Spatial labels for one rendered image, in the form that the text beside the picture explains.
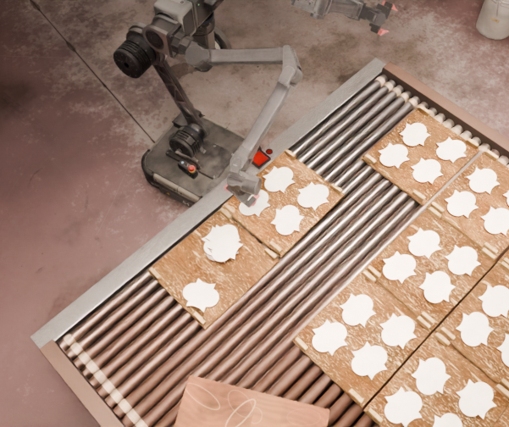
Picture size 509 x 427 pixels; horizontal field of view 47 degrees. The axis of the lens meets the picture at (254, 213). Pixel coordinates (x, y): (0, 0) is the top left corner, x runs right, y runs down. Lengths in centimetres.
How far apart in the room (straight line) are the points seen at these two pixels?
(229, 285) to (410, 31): 287
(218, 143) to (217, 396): 186
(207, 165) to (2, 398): 167
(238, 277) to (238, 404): 53
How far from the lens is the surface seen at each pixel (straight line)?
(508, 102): 440
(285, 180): 257
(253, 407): 210
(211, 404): 211
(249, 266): 238
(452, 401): 231
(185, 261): 242
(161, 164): 354
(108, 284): 246
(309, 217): 250
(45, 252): 370
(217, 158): 350
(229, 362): 227
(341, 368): 226
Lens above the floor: 310
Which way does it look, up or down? 60 degrees down
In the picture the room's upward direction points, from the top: 2 degrees counter-clockwise
